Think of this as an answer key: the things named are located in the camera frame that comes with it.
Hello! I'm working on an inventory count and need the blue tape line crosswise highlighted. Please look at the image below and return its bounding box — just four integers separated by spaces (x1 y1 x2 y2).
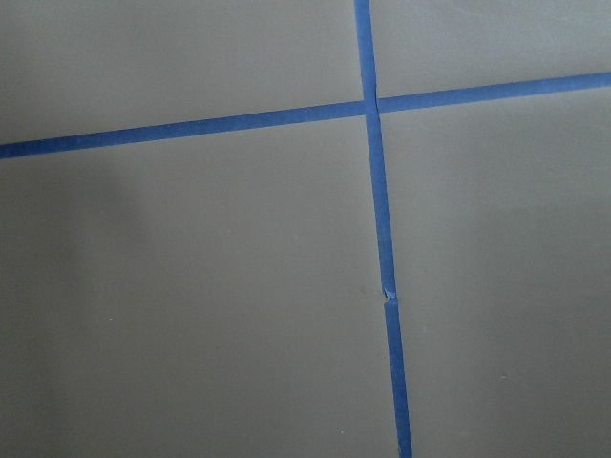
1 72 610 159

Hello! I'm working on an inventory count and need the blue tape line lengthwise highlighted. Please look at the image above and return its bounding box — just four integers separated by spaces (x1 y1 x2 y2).
354 0 413 458

